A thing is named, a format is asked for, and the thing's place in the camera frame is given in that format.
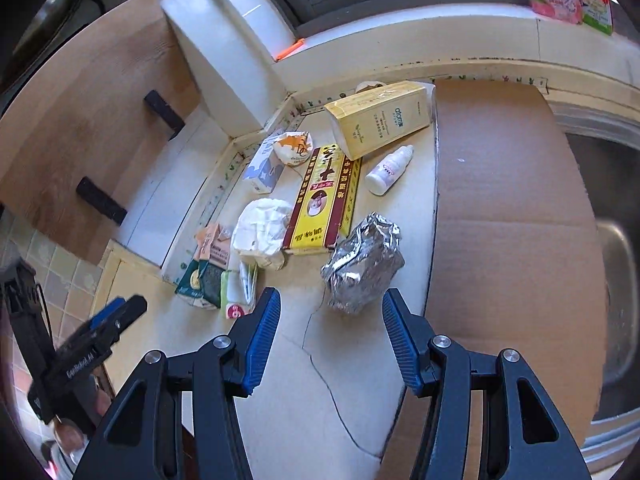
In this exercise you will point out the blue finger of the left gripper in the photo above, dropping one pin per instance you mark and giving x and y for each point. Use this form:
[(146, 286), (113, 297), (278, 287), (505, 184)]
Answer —
[(135, 307), (109, 314)]

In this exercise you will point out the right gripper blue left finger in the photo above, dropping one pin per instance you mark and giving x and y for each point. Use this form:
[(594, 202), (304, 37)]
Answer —
[(253, 336)]

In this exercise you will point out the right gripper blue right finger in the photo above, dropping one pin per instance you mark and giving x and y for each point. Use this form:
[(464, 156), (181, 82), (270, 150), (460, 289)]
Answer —
[(410, 336)]

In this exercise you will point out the green white small packet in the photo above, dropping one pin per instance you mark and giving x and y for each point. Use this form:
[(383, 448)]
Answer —
[(238, 290)]

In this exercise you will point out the aluminium foil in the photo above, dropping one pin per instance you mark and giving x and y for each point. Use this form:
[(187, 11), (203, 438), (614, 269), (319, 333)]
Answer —
[(362, 265)]

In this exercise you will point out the green black milk carton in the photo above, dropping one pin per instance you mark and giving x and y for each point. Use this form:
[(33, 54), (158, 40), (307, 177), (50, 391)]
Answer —
[(201, 281)]

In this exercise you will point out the white paper wrapper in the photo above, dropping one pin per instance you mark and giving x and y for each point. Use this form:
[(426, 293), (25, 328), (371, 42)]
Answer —
[(258, 236)]

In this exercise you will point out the yellow red box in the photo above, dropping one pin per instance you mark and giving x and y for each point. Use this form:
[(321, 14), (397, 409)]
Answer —
[(325, 203)]

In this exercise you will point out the small white bottle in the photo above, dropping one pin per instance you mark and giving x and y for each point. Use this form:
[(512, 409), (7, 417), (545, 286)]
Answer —
[(384, 175)]

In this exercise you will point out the grey white small carton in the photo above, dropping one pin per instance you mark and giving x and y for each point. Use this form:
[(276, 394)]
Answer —
[(263, 172)]

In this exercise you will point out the orange white round wrapper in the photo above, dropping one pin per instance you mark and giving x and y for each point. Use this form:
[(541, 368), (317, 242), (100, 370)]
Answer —
[(293, 148)]

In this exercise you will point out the pale yellow carton box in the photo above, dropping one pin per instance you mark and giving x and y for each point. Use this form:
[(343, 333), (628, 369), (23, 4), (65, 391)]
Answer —
[(365, 122)]

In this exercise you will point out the brown cardboard sheet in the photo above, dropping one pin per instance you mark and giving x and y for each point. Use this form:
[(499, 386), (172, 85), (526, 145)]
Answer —
[(516, 300)]

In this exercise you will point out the wooden cutting board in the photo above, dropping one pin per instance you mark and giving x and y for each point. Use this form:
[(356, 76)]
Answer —
[(78, 141)]

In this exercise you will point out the stainless steel sink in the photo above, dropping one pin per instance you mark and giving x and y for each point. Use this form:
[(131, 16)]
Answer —
[(606, 149)]

